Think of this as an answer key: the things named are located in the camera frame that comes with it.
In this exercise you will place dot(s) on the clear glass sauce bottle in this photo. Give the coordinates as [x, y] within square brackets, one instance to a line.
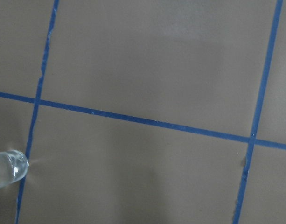
[13, 167]

